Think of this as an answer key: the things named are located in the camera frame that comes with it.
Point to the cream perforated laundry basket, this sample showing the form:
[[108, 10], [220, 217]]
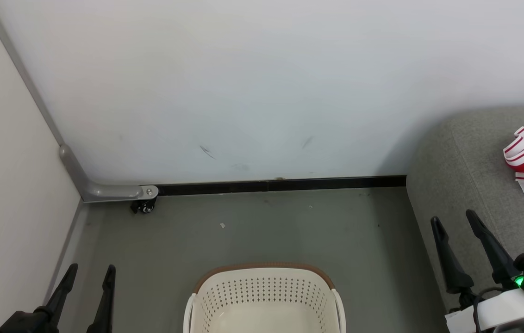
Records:
[[264, 291]]

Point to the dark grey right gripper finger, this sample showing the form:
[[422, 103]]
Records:
[[493, 252], [449, 266]]

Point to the grey fabric sofa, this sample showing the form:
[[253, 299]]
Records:
[[470, 180]]

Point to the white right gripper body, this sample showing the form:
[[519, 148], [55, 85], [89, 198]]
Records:
[[507, 307]]

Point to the grey metal partition frame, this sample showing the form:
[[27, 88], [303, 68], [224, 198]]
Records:
[[107, 192]]

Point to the black baseboard strip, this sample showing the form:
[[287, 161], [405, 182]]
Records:
[[283, 185]]

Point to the black caster wheel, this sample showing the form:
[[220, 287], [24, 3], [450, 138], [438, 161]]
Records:
[[144, 206]]

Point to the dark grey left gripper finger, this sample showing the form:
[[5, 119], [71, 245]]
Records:
[[106, 305], [65, 289]]

